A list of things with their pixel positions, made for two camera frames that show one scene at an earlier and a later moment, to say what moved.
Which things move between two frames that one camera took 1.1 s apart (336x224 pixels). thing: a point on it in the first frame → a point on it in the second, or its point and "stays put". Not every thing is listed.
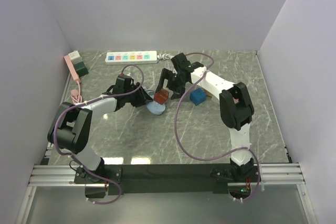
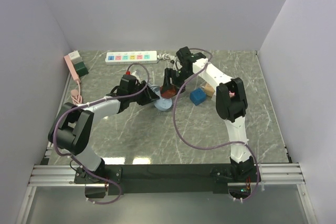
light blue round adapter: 155,108 → 163,104
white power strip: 128,57 stays put
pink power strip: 71,67 stays put
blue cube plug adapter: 197,96 stays put
